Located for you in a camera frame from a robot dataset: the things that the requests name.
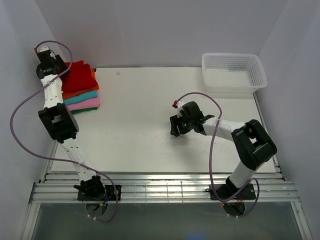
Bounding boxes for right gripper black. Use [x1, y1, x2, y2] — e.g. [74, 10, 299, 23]
[169, 112, 194, 137]

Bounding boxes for red t shirt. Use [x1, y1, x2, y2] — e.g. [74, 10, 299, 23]
[61, 60, 98, 93]

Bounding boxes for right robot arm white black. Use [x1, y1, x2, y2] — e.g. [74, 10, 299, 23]
[170, 101, 278, 203]

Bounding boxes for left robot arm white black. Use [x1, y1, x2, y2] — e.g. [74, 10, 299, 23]
[36, 46, 106, 200]

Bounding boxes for orange folded t shirt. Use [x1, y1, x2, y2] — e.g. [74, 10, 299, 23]
[62, 68, 100, 99]

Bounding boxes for teal folded t shirt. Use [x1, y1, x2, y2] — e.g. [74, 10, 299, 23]
[63, 90, 98, 105]

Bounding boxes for green folded t shirt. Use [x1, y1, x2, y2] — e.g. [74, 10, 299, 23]
[71, 107, 98, 115]

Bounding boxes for pink folded t shirt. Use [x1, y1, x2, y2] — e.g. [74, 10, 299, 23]
[67, 97, 101, 111]

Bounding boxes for white plastic basket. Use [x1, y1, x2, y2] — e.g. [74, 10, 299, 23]
[201, 53, 268, 94]

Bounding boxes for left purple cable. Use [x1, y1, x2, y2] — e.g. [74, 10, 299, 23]
[9, 40, 120, 224]

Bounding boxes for purple cable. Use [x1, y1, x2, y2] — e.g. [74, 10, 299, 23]
[9, 40, 120, 224]
[172, 91, 261, 218]

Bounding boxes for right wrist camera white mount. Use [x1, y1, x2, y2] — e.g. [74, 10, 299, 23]
[172, 100, 186, 118]

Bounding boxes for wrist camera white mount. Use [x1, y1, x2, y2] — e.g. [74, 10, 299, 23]
[34, 45, 52, 54]
[172, 100, 186, 118]

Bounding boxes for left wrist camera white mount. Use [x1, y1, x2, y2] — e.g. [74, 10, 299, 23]
[34, 45, 52, 54]

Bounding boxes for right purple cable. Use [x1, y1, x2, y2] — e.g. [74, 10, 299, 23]
[172, 91, 261, 218]

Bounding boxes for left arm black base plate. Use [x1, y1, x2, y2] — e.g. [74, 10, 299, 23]
[76, 184, 122, 202]

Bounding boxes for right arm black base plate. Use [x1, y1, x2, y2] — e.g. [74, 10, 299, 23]
[204, 183, 256, 201]

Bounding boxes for aluminium frame rail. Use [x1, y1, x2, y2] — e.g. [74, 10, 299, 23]
[25, 109, 311, 240]

